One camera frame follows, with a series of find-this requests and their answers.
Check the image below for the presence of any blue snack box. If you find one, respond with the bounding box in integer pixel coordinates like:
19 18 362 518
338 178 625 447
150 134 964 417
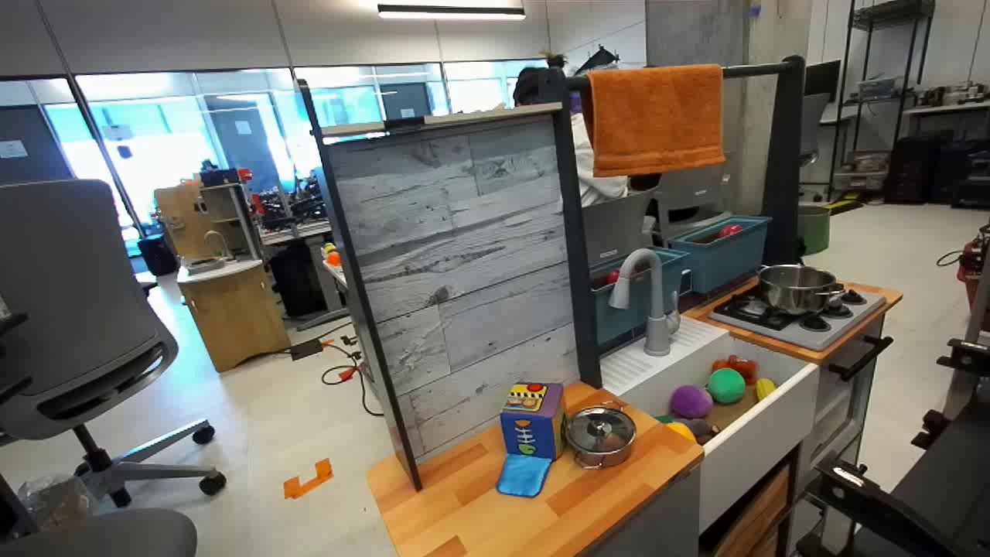
499 377 569 464

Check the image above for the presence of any small silver metal bowl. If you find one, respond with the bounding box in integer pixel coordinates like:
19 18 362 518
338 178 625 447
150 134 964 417
560 404 640 468

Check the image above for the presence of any metal shelf rack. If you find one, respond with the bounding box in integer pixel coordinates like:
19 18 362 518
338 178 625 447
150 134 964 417
830 0 990 209

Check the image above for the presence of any grey office chair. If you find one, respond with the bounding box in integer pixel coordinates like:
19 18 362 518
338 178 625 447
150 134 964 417
0 178 231 510

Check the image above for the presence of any narrow teal plastic bin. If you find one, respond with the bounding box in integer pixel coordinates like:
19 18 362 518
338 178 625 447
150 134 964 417
589 250 691 350

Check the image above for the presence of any orange floor marker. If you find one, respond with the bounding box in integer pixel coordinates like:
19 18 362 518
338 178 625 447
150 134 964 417
280 458 338 503

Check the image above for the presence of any grey toy faucet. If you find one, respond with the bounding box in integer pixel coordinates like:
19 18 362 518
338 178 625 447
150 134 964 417
606 246 682 359

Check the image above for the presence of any grey wood pattern panel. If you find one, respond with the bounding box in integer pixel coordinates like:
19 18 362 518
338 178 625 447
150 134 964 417
314 101 602 494

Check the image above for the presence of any wooden cabinet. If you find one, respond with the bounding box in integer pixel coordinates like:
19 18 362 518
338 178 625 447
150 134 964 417
150 178 295 375

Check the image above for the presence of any green waste bin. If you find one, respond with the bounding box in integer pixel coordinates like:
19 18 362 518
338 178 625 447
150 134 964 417
794 197 836 258

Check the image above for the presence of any black metal frame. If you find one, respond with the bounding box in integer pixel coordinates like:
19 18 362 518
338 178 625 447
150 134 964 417
560 53 810 267

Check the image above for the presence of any orange towel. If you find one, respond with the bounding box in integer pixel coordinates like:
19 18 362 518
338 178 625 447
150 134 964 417
589 62 730 180

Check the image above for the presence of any black oven handle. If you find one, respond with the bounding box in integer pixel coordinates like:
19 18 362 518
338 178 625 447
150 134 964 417
823 335 898 384

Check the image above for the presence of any purple plush toy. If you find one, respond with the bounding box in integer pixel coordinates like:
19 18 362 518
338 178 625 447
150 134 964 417
664 384 714 425

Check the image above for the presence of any blue cloth piece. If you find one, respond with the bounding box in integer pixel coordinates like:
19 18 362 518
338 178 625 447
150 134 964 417
495 452 556 503

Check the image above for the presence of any ceiling light strip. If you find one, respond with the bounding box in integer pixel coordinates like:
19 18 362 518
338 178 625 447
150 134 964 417
374 0 529 25

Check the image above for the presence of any grey toy stove top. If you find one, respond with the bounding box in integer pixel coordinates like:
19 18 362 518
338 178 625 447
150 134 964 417
708 279 890 357

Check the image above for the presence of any black equipment stand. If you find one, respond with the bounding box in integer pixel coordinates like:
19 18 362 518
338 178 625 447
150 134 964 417
800 220 990 557

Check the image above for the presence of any red floor cable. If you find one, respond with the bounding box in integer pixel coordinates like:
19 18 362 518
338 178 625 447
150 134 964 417
314 339 370 393

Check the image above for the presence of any white toy sink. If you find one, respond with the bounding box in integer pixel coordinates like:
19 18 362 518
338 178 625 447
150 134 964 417
599 313 823 536

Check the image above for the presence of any wooden toy kitchen counter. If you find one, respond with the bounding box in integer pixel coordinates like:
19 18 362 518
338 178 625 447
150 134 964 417
366 276 905 557

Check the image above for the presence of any person in white hoodie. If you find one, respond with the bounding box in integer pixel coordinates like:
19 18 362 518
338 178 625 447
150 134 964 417
509 62 663 212

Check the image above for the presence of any green ball toy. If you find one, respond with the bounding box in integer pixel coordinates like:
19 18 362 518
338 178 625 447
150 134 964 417
704 366 748 410

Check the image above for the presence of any wide teal plastic bin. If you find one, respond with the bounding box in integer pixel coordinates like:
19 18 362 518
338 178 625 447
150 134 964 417
663 212 776 299

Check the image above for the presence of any silver metal pot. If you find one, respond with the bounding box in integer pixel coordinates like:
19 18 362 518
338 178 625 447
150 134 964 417
758 260 843 316

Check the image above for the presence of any small yellow toy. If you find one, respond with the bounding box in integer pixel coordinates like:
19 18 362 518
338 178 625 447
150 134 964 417
663 417 701 448

